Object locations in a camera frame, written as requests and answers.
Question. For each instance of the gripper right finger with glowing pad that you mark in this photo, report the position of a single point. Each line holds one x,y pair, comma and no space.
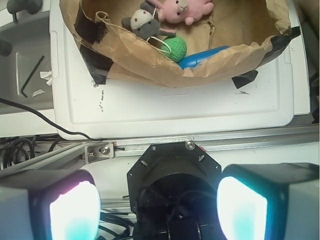
279,201

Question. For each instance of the black hex key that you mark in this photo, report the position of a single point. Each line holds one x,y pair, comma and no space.
30,76

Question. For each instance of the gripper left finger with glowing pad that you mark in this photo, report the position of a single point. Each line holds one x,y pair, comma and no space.
48,205

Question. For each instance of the pink plush bunny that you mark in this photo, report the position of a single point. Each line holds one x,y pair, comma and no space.
187,11

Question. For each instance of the green rubber ball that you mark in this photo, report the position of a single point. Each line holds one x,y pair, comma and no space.
175,48

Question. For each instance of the grey plastic tray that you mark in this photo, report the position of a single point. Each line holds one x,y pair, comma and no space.
30,39

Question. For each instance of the aluminium frame rail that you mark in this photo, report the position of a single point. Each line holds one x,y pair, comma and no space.
289,144

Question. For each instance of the grey plush mouse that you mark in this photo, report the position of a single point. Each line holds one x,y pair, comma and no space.
144,24

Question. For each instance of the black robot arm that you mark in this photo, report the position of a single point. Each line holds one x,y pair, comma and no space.
175,192

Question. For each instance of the brown paper bag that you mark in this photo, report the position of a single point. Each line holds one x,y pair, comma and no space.
249,33

